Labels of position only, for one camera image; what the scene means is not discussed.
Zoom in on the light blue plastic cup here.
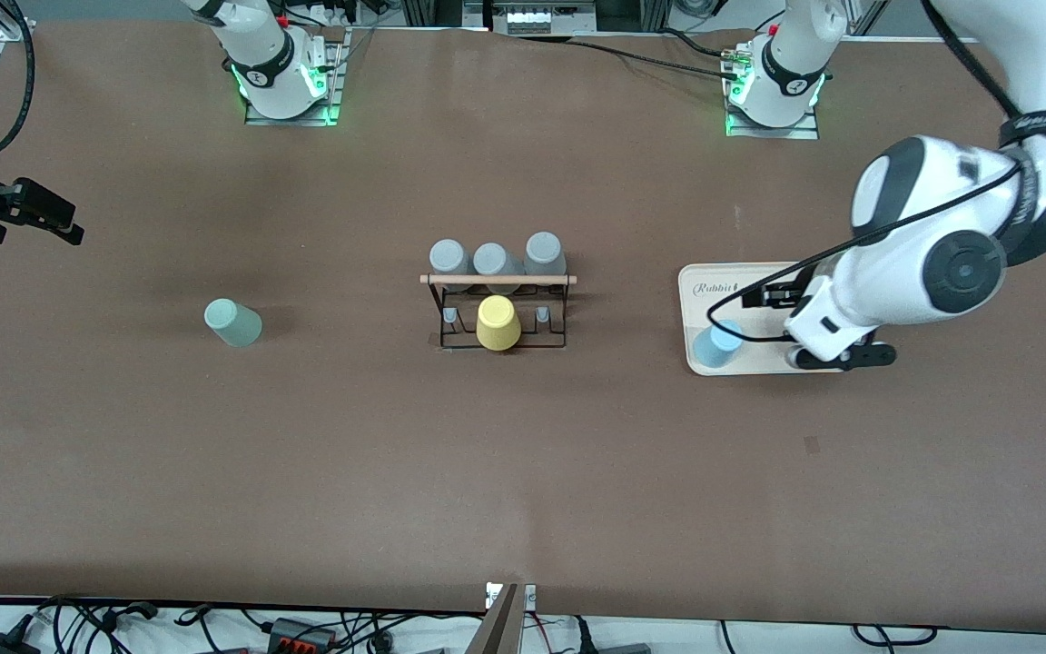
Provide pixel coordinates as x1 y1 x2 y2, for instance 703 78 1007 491
694 320 745 369

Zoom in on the pale green plastic cup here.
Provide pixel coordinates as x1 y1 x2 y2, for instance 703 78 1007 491
204 299 263 348

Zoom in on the cream rectangular tray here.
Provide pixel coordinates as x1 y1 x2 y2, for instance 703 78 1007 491
677 262 854 377

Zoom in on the grey plastic cup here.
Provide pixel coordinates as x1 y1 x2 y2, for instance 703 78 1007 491
429 239 471 277
472 243 525 277
524 232 568 276

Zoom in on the yellow plastic cup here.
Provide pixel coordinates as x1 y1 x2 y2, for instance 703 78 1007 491
476 295 523 352

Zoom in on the grey power strip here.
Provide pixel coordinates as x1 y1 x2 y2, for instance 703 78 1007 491
505 3 577 35

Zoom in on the black orange connector block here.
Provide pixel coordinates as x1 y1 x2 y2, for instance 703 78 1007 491
267 618 340 653

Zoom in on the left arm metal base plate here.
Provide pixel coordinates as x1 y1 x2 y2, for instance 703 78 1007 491
725 41 822 141

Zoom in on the black wire cup rack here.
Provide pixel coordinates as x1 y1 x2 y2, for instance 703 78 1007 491
420 272 578 354

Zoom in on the black braided table cable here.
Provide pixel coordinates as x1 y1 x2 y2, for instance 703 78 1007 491
568 38 746 78

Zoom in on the black cable strap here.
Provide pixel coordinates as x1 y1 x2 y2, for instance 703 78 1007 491
998 104 1046 151

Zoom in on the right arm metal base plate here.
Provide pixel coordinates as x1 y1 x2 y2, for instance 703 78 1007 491
244 27 349 127

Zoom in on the white post bracket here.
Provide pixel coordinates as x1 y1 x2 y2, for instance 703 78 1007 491
485 582 538 611

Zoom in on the wooden camera post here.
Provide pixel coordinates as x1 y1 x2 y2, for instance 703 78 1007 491
464 584 521 654

